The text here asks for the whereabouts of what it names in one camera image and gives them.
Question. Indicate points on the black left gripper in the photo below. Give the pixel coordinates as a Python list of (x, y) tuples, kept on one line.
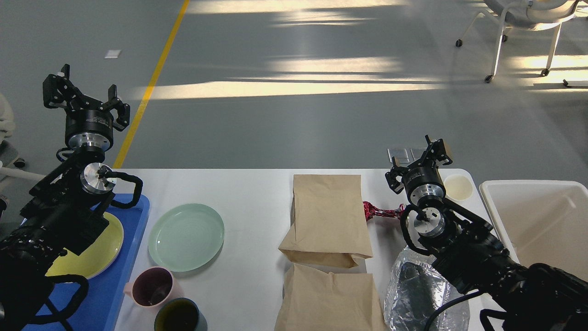
[(84, 125)]

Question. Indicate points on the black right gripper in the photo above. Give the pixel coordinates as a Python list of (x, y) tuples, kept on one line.
[(422, 183)]

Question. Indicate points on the pink mug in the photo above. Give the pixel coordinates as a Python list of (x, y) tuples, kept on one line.
[(153, 288)]

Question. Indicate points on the dark green mug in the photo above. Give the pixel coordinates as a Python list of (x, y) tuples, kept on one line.
[(180, 314)]

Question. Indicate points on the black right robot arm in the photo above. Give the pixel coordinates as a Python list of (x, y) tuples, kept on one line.
[(470, 257)]

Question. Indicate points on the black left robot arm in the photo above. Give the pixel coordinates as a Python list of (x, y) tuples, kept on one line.
[(65, 214)]

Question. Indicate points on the metal floor socket plates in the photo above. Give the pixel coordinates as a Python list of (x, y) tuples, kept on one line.
[(405, 155)]

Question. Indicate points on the red candy wrapper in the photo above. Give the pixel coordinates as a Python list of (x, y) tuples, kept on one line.
[(372, 211)]

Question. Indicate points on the white chair at left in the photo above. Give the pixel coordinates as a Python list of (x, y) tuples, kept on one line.
[(11, 163)]

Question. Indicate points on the upper brown paper bag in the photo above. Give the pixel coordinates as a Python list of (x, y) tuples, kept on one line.
[(328, 222)]

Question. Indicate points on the brown paper bag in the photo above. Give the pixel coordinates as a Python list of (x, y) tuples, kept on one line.
[(328, 222), (314, 300)]

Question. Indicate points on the white plastic bin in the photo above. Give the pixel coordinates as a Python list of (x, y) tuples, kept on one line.
[(541, 221)]

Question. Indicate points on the yellow plate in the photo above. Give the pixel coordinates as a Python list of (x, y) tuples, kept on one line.
[(97, 258)]

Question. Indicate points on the pale green plate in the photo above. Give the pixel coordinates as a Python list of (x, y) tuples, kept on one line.
[(186, 237)]

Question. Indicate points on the lower brown paper bag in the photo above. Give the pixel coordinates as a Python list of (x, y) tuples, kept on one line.
[(314, 300)]

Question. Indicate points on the white chair on casters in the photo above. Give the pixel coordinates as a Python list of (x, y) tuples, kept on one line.
[(528, 15)]

